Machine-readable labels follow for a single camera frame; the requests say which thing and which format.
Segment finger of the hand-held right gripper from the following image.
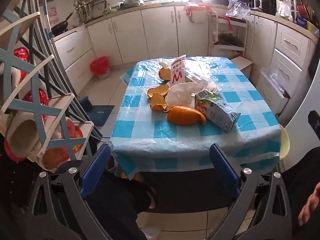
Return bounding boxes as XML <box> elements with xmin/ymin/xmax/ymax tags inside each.
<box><xmin>308</xmin><ymin>110</ymin><xmax>320</xmax><ymax>144</ymax></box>

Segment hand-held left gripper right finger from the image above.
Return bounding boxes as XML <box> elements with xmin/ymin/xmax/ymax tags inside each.
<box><xmin>209</xmin><ymin>144</ymin><xmax>298</xmax><ymax>240</ymax></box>

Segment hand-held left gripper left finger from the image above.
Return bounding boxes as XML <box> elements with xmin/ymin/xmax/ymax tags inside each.
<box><xmin>27</xmin><ymin>144</ymin><xmax>112</xmax><ymax>240</ymax></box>

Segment pale yellow waste bin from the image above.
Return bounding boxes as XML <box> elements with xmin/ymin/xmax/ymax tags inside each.
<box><xmin>279</xmin><ymin>124</ymin><xmax>290</xmax><ymax>160</ymax></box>

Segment green white juice carton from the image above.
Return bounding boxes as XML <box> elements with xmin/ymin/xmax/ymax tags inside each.
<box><xmin>194</xmin><ymin>89</ymin><xmax>241</xmax><ymax>133</ymax></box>

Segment large half orange peel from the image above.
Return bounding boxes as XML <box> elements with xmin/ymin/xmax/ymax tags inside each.
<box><xmin>167</xmin><ymin>105</ymin><xmax>207</xmax><ymax>127</ymax></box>

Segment curled orange peel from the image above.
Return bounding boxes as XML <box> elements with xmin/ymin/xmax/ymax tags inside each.
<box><xmin>150</xmin><ymin>93</ymin><xmax>169</xmax><ymax>113</ymax></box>

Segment small orange peel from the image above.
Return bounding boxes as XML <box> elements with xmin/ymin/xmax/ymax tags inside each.
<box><xmin>147</xmin><ymin>85</ymin><xmax>170</xmax><ymax>98</ymax></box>

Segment white red milk carton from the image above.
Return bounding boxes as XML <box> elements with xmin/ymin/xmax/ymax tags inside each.
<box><xmin>170</xmin><ymin>54</ymin><xmax>187</xmax><ymax>85</ymax></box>

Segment bowl-shaped orange peel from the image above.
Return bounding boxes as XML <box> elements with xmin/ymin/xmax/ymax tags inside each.
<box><xmin>158</xmin><ymin>67</ymin><xmax>173</xmax><ymax>81</ymax></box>

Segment person's right forearm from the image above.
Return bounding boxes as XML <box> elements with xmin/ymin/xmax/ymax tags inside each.
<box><xmin>282</xmin><ymin>146</ymin><xmax>320</xmax><ymax>230</ymax></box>

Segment person's right hand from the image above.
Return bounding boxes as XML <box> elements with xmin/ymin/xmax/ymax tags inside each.
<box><xmin>299</xmin><ymin>182</ymin><xmax>320</xmax><ymax>227</ymax></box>

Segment grey refrigerator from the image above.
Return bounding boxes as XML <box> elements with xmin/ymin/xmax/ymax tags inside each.
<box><xmin>284</xmin><ymin>27</ymin><xmax>320</xmax><ymax>170</ymax></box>

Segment person's leg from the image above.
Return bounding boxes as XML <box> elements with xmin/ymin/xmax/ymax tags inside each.
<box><xmin>84</xmin><ymin>170</ymin><xmax>157</xmax><ymax>240</ymax></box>

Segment blue dustpan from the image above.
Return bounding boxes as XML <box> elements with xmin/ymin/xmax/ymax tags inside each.
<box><xmin>80</xmin><ymin>96</ymin><xmax>115</xmax><ymax>127</ymax></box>

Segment blue white checked tablecloth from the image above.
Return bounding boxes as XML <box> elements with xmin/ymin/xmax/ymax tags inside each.
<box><xmin>109</xmin><ymin>56</ymin><xmax>282</xmax><ymax>180</ymax></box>

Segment plastic bags in drawer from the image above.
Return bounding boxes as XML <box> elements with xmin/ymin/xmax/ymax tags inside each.
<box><xmin>260</xmin><ymin>67</ymin><xmax>290</xmax><ymax>98</ymax></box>

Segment beige rolled mat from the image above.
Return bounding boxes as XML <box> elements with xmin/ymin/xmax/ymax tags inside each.
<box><xmin>5</xmin><ymin>119</ymin><xmax>43</xmax><ymax>162</ymax></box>

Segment white cabinet with small drawers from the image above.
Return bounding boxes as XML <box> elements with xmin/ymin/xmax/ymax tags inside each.
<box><xmin>247</xmin><ymin>15</ymin><xmax>318</xmax><ymax>115</ymax></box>

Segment red cushion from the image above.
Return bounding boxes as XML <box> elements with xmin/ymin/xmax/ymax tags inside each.
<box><xmin>24</xmin><ymin>89</ymin><xmax>49</xmax><ymax>122</ymax></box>

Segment small white stool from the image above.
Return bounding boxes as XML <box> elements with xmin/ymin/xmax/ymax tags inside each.
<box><xmin>230</xmin><ymin>56</ymin><xmax>253</xmax><ymax>77</ymax></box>

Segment red lined waste bin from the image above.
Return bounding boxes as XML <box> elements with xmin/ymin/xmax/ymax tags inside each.
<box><xmin>90</xmin><ymin>56</ymin><xmax>111</xmax><ymax>77</ymax></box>

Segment white cabinet with wide drawers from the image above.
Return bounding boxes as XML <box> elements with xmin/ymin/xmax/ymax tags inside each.
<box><xmin>54</xmin><ymin>26</ymin><xmax>97</xmax><ymax>80</ymax></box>

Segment dark wok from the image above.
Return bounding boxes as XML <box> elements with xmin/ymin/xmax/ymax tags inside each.
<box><xmin>216</xmin><ymin>34</ymin><xmax>244</xmax><ymax>47</ymax></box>

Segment blue and cream rack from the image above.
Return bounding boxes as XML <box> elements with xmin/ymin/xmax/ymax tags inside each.
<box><xmin>0</xmin><ymin>7</ymin><xmax>95</xmax><ymax>175</ymax></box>

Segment white shelf rack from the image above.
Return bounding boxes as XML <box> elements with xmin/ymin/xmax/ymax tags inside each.
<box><xmin>209</xmin><ymin>12</ymin><xmax>250</xmax><ymax>55</ymax></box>

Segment clear crumpled plastic bag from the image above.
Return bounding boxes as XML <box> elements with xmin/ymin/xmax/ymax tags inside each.
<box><xmin>226</xmin><ymin>0</ymin><xmax>250</xmax><ymax>19</ymax></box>

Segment black frying pan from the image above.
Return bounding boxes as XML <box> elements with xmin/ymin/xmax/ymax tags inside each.
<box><xmin>50</xmin><ymin>12</ymin><xmax>74</xmax><ymax>37</ymax></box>

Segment white cabinet with doors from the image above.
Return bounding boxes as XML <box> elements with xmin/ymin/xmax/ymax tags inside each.
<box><xmin>86</xmin><ymin>4</ymin><xmax>210</xmax><ymax>64</ymax></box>

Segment kitchen utensil rack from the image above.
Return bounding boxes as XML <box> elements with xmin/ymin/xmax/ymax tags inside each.
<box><xmin>72</xmin><ymin>0</ymin><xmax>107</xmax><ymax>25</ymax></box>

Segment green vegetable bags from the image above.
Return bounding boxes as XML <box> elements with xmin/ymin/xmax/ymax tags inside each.
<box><xmin>105</xmin><ymin>0</ymin><xmax>145</xmax><ymax>13</ymax></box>

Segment grey metal frame bundle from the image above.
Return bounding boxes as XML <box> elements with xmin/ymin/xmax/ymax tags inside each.
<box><xmin>24</xmin><ymin>0</ymin><xmax>104</xmax><ymax>140</ymax></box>

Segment white bag with red handles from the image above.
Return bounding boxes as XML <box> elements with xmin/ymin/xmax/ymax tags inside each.
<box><xmin>185</xmin><ymin>4</ymin><xmax>212</xmax><ymax>24</ymax></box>

